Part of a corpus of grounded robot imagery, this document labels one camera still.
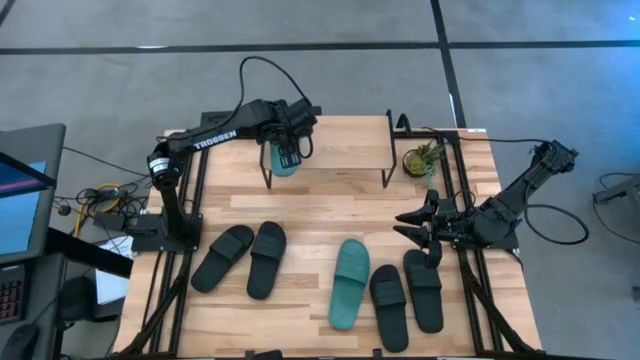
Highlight black rubber slide sandal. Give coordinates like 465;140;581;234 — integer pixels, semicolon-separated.
369;264;410;354
403;248;445;335
190;224;255;294
246;221;288;301

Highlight black computer mouse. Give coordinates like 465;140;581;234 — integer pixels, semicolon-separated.
1;323;41;360

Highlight potted succulent plant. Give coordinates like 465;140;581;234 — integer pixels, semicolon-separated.
402;139;449;204

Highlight dark operator desk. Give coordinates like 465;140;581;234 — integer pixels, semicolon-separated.
0;227;135;360

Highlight teal rubber slide sandal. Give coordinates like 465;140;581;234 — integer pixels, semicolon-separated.
328;238;372;331
269;139;302;179

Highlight wooden shelf black metal legs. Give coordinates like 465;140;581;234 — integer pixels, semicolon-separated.
258;109;399;190

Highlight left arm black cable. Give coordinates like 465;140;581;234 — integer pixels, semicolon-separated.
233;55;315;132

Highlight black power adapter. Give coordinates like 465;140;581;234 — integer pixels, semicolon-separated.
92;212;126;232

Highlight black computer keyboard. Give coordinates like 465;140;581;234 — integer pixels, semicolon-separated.
0;263;27;325

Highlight white paper sheet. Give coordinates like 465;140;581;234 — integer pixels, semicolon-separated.
93;234;135;306

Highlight yellow cable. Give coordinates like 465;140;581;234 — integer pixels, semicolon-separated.
72;182;122;239

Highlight long black supply cable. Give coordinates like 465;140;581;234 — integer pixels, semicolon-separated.
397;113;554;147

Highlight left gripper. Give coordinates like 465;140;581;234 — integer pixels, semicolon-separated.
257;98;320;171

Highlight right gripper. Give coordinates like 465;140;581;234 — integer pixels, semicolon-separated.
392;188;476;269

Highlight black aluminium table frame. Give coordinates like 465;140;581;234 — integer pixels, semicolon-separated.
112;110;544;360

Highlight monitor with blue screen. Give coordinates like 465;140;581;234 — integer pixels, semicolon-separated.
0;123;67;265

